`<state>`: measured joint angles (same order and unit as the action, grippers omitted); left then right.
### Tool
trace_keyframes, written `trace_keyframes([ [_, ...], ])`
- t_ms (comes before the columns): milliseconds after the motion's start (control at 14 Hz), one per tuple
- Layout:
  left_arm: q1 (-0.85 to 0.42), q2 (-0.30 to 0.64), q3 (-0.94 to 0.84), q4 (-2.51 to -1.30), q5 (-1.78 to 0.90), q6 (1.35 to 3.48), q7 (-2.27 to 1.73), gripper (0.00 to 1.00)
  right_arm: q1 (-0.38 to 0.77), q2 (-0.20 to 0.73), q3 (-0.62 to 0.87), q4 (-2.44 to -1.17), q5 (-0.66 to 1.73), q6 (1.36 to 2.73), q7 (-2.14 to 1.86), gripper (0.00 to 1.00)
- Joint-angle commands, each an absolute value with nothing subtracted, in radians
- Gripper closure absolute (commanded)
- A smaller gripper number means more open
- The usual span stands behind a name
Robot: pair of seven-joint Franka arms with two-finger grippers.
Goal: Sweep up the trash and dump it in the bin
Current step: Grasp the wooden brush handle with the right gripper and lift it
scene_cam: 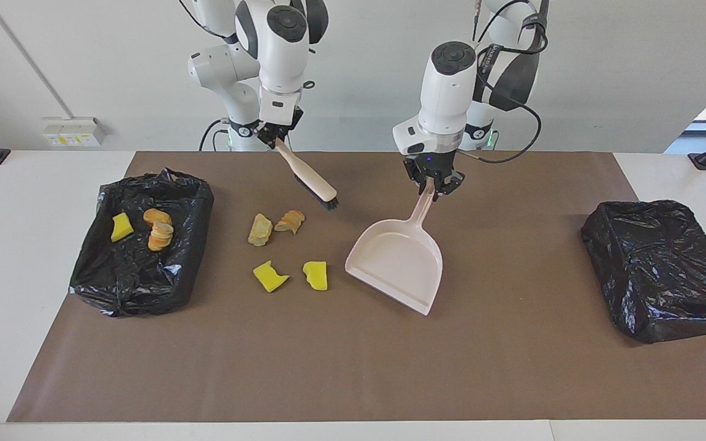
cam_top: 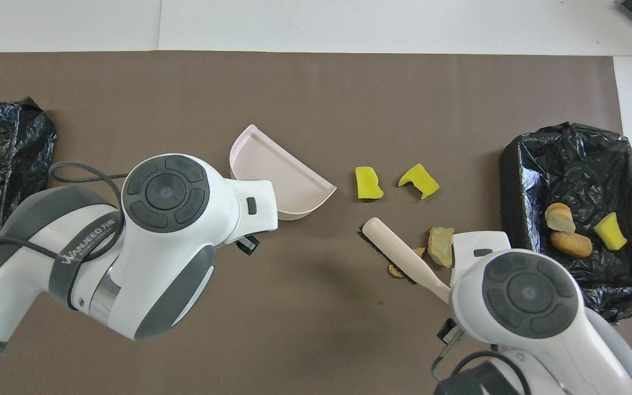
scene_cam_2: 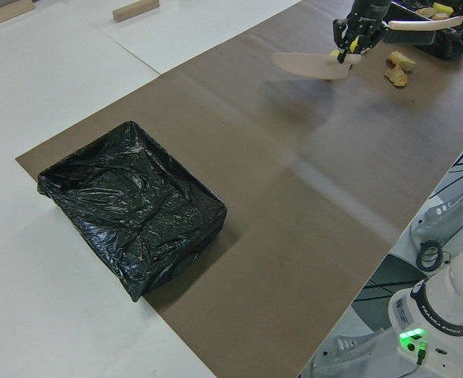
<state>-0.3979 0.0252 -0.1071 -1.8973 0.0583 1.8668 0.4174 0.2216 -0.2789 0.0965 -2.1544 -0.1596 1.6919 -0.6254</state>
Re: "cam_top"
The pale pink plastic dustpan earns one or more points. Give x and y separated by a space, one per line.
283 175

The bright yellow sponge piece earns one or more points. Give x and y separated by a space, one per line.
419 181
609 230
368 182

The pale tan sponge scrap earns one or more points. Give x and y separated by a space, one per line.
560 218

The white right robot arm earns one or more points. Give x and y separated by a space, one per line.
530 296

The beige hand brush black bristles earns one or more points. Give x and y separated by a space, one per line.
398 249

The brown paper table mat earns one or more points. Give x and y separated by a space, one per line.
316 99

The orange striped sponge scrap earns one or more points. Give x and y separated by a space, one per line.
395 271

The pale green-yellow sponge scrap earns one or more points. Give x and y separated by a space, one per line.
441 247

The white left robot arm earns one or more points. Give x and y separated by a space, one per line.
168 197

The brown bread roll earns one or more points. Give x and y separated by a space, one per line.
571 244

